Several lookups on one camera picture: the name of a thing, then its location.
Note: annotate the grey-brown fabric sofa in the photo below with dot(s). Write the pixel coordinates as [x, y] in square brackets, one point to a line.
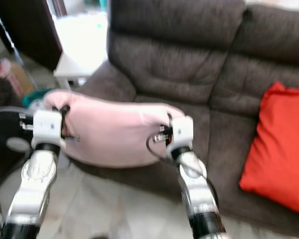
[199, 64]

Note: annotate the pink pillow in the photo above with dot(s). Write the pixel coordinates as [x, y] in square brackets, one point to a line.
[109, 129]

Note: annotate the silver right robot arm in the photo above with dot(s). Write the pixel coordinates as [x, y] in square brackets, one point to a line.
[197, 194]

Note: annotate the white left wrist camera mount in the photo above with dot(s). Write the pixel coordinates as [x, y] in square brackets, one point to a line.
[47, 128]

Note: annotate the dark brown armchair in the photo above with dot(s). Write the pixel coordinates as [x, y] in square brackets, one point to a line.
[2, 92]

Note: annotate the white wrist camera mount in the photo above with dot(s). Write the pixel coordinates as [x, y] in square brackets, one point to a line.
[182, 132]
[47, 128]

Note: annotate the teal cloth-covered basket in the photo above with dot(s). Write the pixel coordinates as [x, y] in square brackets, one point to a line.
[35, 96]

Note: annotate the dark wooden cabinet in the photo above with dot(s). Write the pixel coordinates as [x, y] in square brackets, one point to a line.
[30, 27]

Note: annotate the black fan with grey base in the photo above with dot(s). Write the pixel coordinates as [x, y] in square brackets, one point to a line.
[7, 127]

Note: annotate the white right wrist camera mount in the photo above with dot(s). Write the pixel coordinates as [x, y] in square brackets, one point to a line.
[182, 132]

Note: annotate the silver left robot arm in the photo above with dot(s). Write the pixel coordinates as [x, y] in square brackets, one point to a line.
[32, 189]

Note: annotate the brown cardboard box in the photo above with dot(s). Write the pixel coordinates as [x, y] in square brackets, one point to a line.
[20, 77]

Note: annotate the red pillow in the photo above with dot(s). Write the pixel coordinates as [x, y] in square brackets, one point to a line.
[279, 149]

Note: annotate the white side table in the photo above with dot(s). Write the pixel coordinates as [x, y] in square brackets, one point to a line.
[74, 69]

